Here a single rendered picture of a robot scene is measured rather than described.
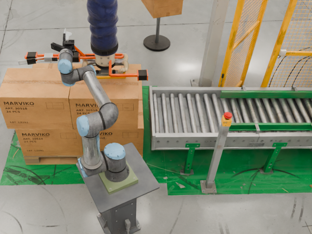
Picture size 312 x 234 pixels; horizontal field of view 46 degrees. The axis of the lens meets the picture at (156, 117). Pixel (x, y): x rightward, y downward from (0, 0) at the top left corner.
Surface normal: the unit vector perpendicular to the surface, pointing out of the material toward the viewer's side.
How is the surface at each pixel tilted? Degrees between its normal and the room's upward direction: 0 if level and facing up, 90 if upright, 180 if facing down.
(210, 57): 90
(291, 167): 0
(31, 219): 0
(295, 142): 90
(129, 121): 90
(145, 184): 0
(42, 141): 90
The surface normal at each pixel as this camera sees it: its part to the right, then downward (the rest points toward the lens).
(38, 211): 0.06, -0.69
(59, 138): 0.06, 0.72
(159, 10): 0.35, 0.69
